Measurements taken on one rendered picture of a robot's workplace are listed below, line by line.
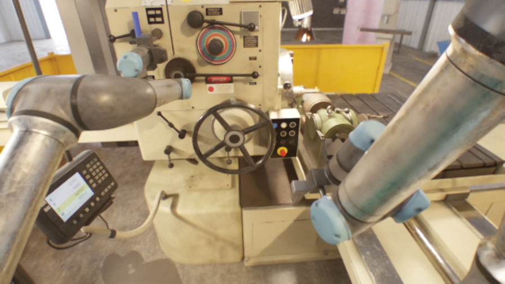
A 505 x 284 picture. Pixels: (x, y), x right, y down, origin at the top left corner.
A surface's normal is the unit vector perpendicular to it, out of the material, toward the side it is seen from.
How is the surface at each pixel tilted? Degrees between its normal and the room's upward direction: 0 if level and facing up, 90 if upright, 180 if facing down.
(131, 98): 75
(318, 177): 25
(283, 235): 90
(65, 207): 71
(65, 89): 42
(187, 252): 90
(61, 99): 63
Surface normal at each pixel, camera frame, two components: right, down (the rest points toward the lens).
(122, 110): 0.73, 0.35
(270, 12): 0.07, 0.47
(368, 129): 0.19, -0.62
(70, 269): -0.01, -0.88
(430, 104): -0.95, 0.11
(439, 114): -0.85, 0.29
